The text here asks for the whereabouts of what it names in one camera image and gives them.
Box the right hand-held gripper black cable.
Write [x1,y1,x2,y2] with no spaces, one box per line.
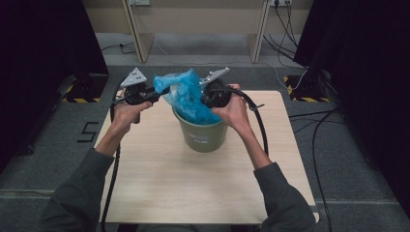
[206,87,270,157]

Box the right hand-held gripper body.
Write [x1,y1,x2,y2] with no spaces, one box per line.
[199,67,233,109]

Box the wooden desk side panel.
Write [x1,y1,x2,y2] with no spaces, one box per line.
[246,0,271,64]
[121,0,156,64]

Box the white floor cable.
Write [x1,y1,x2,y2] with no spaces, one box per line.
[265,61,308,91]

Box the green trash bin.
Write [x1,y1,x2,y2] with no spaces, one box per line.
[172,107,229,154]

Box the bundle of black wall cables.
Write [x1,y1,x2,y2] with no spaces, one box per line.
[262,3,299,62]

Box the hand-held gripper black cable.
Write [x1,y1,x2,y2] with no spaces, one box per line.
[101,81,129,232]
[206,87,270,157]

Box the thin black floor cable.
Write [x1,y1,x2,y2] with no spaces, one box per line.
[101,42,136,55]

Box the black curtain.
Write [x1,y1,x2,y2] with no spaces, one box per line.
[0,0,110,172]
[293,0,410,220]

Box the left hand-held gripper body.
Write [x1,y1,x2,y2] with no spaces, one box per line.
[119,67,161,106]

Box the stand base with striped tape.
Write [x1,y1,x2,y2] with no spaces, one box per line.
[283,74,332,103]
[61,73,110,104]

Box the person's left hand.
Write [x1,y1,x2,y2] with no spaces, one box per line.
[110,88,154,133]

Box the person's right hand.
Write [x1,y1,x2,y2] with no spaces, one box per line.
[211,83,254,134]

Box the left hand-held gripper black cable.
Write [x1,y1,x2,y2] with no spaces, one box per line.
[101,81,129,232]

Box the long black floor cable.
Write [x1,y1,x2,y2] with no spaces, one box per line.
[288,108,347,232]

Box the blue plastic trash bag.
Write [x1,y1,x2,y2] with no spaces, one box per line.
[153,67,223,126]

